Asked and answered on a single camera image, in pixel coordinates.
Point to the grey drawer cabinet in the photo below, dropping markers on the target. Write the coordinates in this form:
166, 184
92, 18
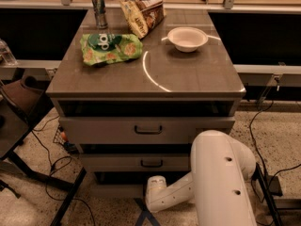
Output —
163, 82

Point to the grey drawer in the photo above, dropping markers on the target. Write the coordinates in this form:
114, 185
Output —
117, 191
114, 162
140, 130

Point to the green chip bag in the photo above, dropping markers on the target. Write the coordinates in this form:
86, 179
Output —
107, 48

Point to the white paper bowl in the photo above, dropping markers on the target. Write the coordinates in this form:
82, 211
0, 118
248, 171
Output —
187, 39

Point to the grey middle drawer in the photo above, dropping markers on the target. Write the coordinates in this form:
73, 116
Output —
114, 162

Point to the wire basket with items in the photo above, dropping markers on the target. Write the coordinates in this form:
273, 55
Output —
60, 138

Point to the blue tape cross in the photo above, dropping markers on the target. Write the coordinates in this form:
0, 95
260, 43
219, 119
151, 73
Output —
145, 214

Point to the clear plastic bottle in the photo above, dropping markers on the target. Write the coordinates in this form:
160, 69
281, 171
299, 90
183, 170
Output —
6, 54

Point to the black floor stand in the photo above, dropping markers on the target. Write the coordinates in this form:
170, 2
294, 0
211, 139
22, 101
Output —
274, 205

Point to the dark side table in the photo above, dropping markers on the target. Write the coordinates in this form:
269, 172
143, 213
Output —
24, 105

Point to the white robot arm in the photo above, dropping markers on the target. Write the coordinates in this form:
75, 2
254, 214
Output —
220, 165

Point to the brown yellow snack bag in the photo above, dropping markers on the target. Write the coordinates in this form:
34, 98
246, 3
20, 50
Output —
143, 15

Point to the grey top drawer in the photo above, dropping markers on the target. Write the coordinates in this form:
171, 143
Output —
140, 130

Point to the grey bottom drawer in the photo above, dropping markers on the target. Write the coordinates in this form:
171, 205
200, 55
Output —
117, 191

